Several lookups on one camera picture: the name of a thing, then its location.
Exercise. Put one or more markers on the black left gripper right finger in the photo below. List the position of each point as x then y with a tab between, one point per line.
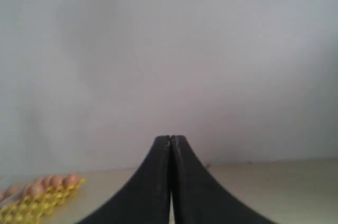
198	197

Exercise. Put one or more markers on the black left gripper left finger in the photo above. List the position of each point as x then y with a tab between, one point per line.
145	197

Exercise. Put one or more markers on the brown egg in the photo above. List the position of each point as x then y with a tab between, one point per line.
71	179
36	189
56	181

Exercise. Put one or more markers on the yellow egg tray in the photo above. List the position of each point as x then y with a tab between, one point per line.
30	209

